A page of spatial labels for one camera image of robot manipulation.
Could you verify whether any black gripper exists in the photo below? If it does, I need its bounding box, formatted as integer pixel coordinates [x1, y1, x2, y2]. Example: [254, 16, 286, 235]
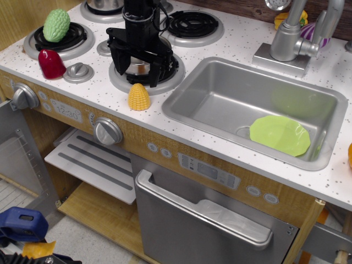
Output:
[106, 13, 173, 87]

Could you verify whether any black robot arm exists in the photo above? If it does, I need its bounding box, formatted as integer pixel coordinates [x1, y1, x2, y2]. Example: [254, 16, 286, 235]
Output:
[106, 1, 173, 87]

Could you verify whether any small silver pan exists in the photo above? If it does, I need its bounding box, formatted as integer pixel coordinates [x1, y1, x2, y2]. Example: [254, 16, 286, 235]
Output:
[125, 36, 171, 76]

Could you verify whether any front right stove burner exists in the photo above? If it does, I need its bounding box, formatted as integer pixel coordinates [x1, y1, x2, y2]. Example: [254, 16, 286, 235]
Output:
[109, 54, 185, 96]

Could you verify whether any stove burner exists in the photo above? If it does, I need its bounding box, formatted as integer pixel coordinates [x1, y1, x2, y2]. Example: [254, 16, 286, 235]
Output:
[109, 54, 185, 96]
[24, 22, 95, 61]
[80, 1, 173, 24]
[160, 10, 224, 48]

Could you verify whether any yellow toy corn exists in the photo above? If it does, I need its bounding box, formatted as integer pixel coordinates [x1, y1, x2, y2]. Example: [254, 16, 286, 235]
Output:
[128, 83, 151, 111]

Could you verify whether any back right stove burner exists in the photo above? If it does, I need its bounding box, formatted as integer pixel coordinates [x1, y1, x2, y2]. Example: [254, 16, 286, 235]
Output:
[160, 10, 224, 48]

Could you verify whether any front left stove burner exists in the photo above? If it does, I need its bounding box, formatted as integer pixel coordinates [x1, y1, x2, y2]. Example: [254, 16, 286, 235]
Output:
[24, 22, 95, 61]

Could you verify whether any back left stove burner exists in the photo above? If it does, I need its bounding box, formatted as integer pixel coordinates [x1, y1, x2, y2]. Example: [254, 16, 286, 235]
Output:
[80, 1, 173, 24]

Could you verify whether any small silver countertop knob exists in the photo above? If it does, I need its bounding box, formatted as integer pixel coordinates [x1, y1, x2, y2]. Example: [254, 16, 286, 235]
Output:
[97, 40, 111, 57]

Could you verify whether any silver pot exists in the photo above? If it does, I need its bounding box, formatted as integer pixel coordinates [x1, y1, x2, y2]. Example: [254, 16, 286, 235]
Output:
[86, 0, 124, 15]

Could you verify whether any right silver oven knob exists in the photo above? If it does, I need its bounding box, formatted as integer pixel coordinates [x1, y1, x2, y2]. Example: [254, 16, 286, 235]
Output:
[93, 117, 123, 146]

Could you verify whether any silver oven knob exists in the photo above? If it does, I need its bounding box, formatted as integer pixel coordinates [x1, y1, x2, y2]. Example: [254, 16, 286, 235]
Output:
[93, 117, 123, 146]
[12, 82, 40, 109]

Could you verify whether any toy kitchen cabinet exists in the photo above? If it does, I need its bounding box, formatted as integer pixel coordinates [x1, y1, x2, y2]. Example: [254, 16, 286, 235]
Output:
[0, 0, 352, 264]

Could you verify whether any red toy pepper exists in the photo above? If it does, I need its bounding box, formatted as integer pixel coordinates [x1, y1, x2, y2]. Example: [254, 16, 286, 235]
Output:
[38, 49, 67, 80]

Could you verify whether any green toy bitter gourd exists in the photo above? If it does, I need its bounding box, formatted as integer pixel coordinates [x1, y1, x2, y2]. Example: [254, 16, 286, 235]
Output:
[43, 9, 70, 43]

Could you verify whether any silver sink basin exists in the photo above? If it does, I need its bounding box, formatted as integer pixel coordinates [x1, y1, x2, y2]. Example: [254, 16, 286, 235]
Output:
[162, 57, 348, 171]

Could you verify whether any white oven rack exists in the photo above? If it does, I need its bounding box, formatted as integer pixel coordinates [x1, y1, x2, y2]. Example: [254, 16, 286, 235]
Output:
[45, 128, 136, 205]

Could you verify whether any left silver oven knob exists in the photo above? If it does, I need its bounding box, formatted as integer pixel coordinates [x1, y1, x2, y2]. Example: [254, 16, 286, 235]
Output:
[12, 82, 40, 109]

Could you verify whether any yellow toy bell pepper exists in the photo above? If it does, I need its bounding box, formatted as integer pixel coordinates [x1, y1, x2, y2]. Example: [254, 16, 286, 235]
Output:
[274, 10, 308, 30]

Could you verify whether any silver toy faucet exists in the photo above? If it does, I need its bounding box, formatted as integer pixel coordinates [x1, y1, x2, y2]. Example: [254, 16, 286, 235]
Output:
[252, 1, 345, 78]

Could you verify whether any open oven door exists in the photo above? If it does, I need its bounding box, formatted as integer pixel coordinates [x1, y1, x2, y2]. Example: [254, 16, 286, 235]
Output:
[1, 101, 59, 216]

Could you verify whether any silver dishwasher door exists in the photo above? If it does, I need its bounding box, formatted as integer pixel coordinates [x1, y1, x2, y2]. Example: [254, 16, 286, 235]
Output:
[131, 155, 298, 264]

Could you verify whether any green plastic plate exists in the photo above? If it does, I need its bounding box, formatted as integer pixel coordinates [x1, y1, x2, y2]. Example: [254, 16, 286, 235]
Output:
[249, 115, 311, 157]

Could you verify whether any purple toy onion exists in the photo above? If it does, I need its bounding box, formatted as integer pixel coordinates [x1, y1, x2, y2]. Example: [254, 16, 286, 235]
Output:
[300, 23, 331, 48]

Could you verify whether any blue clamp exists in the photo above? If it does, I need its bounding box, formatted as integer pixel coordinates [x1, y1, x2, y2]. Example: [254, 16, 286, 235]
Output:
[1, 207, 82, 263]

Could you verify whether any orange toy fruit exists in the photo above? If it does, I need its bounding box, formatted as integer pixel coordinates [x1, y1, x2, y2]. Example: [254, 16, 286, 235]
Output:
[348, 143, 352, 168]

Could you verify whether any silver faucet side handle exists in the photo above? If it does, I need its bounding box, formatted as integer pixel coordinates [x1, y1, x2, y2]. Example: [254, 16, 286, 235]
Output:
[344, 41, 352, 53]

